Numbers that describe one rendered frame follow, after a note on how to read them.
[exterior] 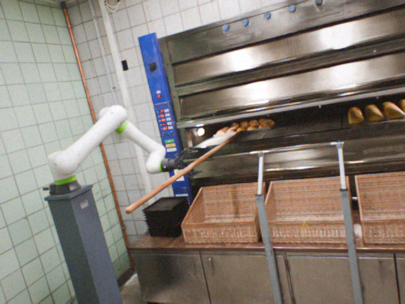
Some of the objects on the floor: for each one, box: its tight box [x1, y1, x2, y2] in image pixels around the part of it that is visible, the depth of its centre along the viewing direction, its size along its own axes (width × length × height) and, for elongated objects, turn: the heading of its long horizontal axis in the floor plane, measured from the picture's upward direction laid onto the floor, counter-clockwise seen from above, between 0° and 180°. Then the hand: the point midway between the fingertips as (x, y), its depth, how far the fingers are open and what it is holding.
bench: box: [128, 209, 405, 304], centre depth 239 cm, size 56×242×58 cm, turn 114°
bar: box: [182, 141, 363, 304], centre depth 222 cm, size 31×127×118 cm, turn 114°
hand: (198, 161), depth 217 cm, fingers open, 13 cm apart
